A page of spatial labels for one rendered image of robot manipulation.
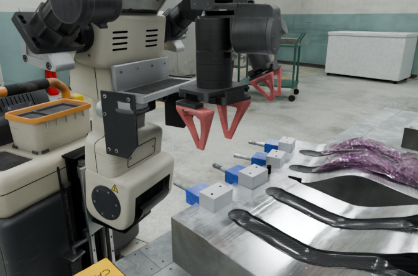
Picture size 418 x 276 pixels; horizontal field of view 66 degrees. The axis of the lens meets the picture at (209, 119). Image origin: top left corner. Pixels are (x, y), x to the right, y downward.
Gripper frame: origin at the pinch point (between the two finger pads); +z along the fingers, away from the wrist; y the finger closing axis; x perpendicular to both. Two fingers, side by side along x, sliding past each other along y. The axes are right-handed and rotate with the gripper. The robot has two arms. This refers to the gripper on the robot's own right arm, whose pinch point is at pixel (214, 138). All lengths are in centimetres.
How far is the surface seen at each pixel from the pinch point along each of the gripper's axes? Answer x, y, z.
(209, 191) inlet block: 0.0, -1.4, 9.4
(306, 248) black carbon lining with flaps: -17.2, 1.2, 13.3
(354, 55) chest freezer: 220, 652, 50
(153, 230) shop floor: 105, 58, 100
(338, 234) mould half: -19.6, 6.5, 12.6
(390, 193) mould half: -21.0, 28.7, 14.2
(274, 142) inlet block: 11.7, 36.8, 14.0
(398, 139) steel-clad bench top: -8, 85, 21
